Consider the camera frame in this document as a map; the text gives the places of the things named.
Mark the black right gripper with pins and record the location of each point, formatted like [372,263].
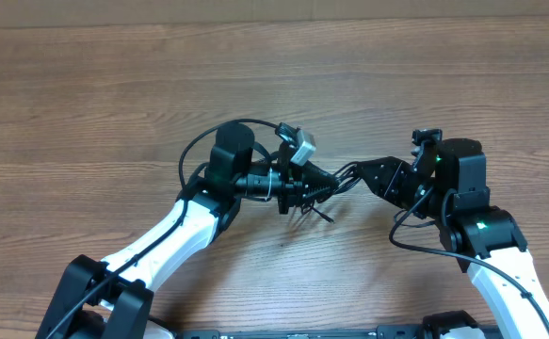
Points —
[390,176]

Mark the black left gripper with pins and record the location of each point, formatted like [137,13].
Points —
[295,185]

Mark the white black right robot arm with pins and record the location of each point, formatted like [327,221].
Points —
[447,182]

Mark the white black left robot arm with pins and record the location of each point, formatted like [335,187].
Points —
[112,298]

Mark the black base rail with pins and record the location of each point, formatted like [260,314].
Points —
[380,332]

